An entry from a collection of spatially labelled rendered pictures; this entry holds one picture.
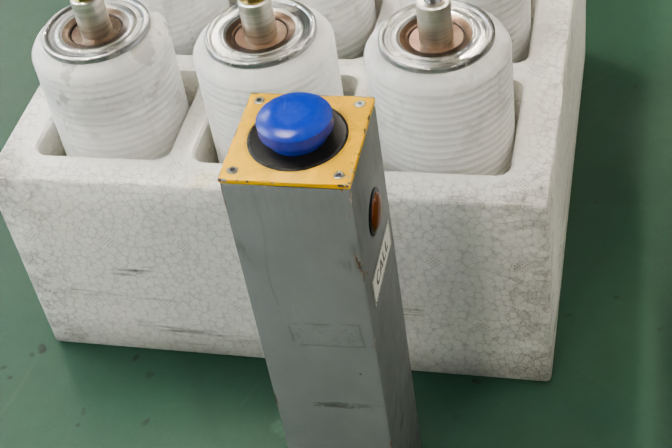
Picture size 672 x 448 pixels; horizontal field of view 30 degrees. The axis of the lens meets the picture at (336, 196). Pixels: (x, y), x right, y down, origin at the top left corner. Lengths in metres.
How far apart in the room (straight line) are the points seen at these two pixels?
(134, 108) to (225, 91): 0.08
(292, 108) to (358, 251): 0.08
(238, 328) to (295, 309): 0.25
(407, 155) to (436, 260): 0.07
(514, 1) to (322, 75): 0.16
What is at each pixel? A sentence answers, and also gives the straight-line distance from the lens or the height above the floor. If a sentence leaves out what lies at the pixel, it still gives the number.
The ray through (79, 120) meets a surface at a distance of 0.88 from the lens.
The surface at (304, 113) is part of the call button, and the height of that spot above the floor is 0.33.
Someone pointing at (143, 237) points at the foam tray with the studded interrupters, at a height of 0.13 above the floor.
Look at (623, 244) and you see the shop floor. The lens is 1.02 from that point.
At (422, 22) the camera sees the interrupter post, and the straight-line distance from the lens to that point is 0.80.
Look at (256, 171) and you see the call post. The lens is 0.64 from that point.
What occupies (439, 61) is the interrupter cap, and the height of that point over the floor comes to 0.25.
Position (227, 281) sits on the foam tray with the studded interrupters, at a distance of 0.91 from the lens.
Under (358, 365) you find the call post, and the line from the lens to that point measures 0.73.
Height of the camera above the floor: 0.74
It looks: 43 degrees down
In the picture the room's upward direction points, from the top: 10 degrees counter-clockwise
